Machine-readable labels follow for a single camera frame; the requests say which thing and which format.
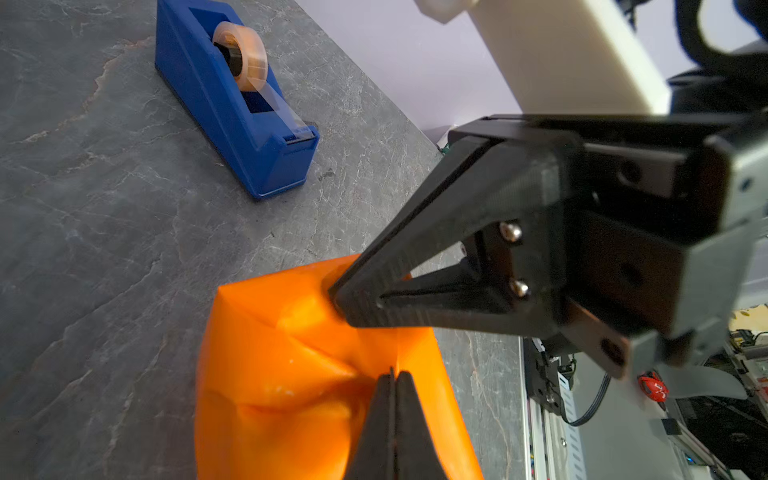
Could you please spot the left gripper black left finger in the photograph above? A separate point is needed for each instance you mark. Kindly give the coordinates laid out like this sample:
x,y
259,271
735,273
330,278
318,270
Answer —
x,y
375,453

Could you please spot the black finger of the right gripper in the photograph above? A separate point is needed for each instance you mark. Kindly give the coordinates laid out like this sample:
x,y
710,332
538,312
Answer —
x,y
479,246

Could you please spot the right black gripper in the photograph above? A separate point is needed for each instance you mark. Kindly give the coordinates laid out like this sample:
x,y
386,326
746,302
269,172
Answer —
x,y
661,233

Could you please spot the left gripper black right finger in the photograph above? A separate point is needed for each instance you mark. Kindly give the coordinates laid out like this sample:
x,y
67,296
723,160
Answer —
x,y
415,454

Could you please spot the blue tape dispenser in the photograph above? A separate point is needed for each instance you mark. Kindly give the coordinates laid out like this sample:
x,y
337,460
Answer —
x,y
219,70

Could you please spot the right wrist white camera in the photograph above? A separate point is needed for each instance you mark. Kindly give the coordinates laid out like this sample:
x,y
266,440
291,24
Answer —
x,y
565,57

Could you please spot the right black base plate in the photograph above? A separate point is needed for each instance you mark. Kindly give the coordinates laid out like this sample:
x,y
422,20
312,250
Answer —
x,y
549,367

